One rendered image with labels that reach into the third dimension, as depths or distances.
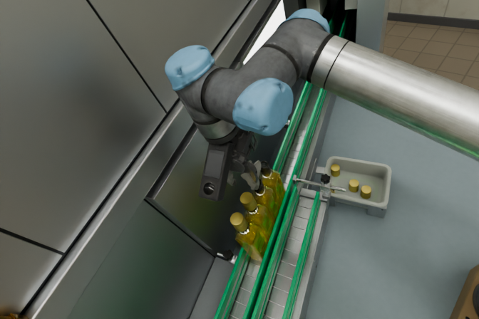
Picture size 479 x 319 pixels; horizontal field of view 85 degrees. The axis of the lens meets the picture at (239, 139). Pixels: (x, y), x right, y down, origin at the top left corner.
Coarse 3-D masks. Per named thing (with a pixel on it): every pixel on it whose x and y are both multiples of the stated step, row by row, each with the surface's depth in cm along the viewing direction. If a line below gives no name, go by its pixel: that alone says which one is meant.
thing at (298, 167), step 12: (348, 12) 143; (348, 24) 149; (324, 96) 117; (312, 120) 103; (312, 132) 106; (300, 156) 93; (300, 168) 97; (288, 192) 86; (276, 228) 80; (276, 240) 82; (264, 264) 74; (252, 288) 71; (252, 300) 70; (252, 312) 72
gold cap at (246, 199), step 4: (244, 192) 68; (248, 192) 67; (244, 196) 67; (248, 196) 67; (252, 196) 67; (240, 200) 67; (244, 200) 66; (248, 200) 66; (252, 200) 66; (244, 204) 66; (248, 204) 66; (252, 204) 67; (256, 204) 69; (244, 208) 69; (248, 208) 68; (252, 208) 68
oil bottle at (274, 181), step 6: (276, 174) 78; (264, 180) 77; (270, 180) 76; (276, 180) 77; (270, 186) 77; (276, 186) 78; (282, 186) 84; (276, 192) 79; (282, 192) 85; (282, 198) 86
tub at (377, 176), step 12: (336, 156) 103; (348, 168) 104; (360, 168) 101; (372, 168) 98; (384, 168) 96; (336, 180) 104; (348, 180) 103; (360, 180) 102; (372, 180) 100; (384, 180) 97; (336, 192) 101; (348, 192) 100; (360, 192) 99; (372, 192) 97; (384, 192) 91; (372, 204) 88; (384, 204) 87
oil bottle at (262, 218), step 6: (258, 204) 72; (246, 210) 72; (258, 210) 71; (264, 210) 72; (246, 216) 72; (252, 216) 71; (258, 216) 70; (264, 216) 73; (270, 216) 77; (252, 222) 72; (258, 222) 71; (264, 222) 73; (270, 222) 78; (264, 228) 74; (270, 228) 79; (264, 234) 77; (270, 234) 80
